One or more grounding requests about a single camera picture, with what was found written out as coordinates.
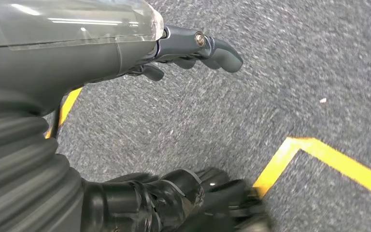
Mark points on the small white floor scrap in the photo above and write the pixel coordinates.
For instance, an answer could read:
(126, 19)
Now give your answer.
(323, 100)

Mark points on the yellow floor tape outline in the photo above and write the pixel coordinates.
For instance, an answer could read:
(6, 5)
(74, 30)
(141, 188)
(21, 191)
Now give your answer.
(332, 160)
(68, 102)

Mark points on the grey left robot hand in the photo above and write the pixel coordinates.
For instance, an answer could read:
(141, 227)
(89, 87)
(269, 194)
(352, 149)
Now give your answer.
(60, 48)

